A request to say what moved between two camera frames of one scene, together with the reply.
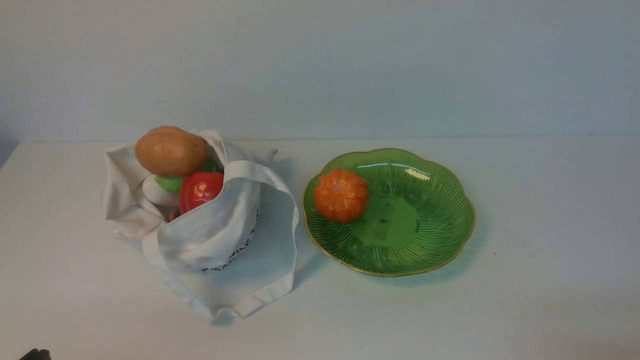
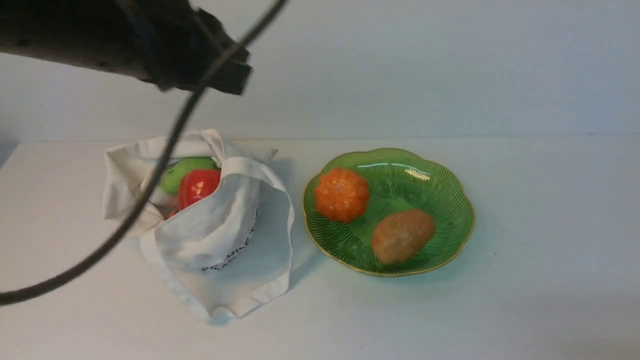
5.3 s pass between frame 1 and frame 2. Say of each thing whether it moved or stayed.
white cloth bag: stayed
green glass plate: stayed
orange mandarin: stayed
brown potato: moved
